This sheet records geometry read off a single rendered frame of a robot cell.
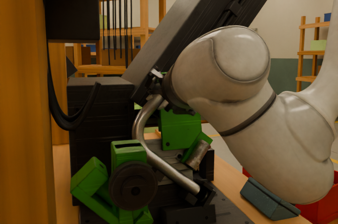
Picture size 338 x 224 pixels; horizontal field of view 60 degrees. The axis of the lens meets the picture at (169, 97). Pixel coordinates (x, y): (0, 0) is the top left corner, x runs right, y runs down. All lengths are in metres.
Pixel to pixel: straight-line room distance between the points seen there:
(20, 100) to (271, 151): 0.37
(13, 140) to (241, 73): 0.36
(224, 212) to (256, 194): 0.11
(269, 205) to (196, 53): 0.57
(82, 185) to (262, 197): 0.54
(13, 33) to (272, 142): 0.40
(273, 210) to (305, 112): 0.45
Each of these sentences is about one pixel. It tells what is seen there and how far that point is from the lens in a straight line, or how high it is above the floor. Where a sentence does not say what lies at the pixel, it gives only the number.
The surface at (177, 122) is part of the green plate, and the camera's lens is 0.79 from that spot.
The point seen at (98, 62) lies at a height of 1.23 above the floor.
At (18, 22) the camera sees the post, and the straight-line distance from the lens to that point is 0.50.
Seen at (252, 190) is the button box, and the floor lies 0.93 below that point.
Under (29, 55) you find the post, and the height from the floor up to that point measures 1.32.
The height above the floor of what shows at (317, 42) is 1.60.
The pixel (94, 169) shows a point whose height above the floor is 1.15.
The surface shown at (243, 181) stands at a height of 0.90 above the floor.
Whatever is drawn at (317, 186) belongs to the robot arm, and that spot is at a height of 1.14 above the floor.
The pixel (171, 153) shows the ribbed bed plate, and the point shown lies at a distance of 0.81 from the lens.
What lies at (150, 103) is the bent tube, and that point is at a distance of 0.74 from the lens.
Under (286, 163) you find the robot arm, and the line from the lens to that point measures 0.43.
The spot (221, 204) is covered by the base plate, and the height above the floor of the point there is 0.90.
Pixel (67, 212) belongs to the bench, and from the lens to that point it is 0.93.
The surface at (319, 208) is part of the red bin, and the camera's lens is 1.04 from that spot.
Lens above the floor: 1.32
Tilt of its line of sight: 8 degrees down
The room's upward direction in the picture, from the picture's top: straight up
